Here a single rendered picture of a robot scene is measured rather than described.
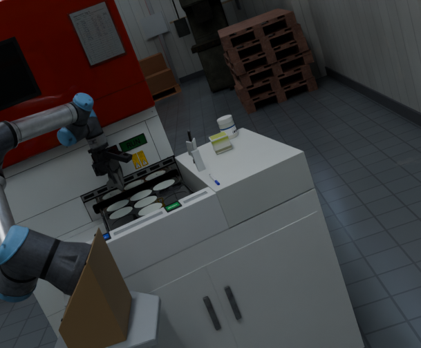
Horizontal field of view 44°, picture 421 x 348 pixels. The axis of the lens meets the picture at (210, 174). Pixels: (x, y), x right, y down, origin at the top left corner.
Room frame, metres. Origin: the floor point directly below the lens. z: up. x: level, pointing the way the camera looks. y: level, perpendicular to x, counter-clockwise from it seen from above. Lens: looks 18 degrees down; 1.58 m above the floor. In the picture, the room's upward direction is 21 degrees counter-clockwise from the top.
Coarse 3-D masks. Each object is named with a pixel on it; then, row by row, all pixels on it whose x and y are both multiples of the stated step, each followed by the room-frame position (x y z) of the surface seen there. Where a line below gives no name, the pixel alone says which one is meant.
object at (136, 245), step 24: (144, 216) 1.72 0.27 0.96; (168, 216) 1.65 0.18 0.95; (192, 216) 1.66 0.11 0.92; (216, 216) 1.68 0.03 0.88; (120, 240) 1.62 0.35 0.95; (144, 240) 1.63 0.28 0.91; (168, 240) 1.64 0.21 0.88; (192, 240) 1.66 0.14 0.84; (120, 264) 1.61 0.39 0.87; (144, 264) 1.62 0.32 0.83
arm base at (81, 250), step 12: (60, 240) 1.39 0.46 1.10; (60, 252) 1.34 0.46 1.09; (72, 252) 1.34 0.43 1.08; (84, 252) 1.34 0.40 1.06; (48, 264) 1.31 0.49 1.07; (60, 264) 1.31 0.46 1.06; (72, 264) 1.32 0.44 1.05; (48, 276) 1.32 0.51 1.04; (60, 276) 1.30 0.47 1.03; (72, 276) 1.30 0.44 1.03; (60, 288) 1.31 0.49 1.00; (72, 288) 1.30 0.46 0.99
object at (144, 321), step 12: (132, 300) 1.44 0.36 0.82; (144, 300) 1.41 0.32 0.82; (156, 300) 1.38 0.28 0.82; (132, 312) 1.37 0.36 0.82; (144, 312) 1.34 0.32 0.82; (156, 312) 1.32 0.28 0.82; (132, 324) 1.31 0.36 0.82; (144, 324) 1.28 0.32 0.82; (156, 324) 1.27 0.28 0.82; (60, 336) 1.39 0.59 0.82; (132, 336) 1.25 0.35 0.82; (144, 336) 1.22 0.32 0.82; (156, 336) 1.22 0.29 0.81
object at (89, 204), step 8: (160, 168) 2.28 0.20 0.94; (168, 168) 2.28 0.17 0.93; (176, 168) 2.28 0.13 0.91; (144, 176) 2.26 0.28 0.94; (152, 176) 2.26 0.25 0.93; (128, 184) 2.24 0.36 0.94; (136, 184) 2.25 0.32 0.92; (112, 192) 2.23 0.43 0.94; (120, 192) 2.23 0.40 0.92; (88, 200) 2.21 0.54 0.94; (96, 200) 2.21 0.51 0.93; (88, 208) 2.20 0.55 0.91; (96, 216) 2.20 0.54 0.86
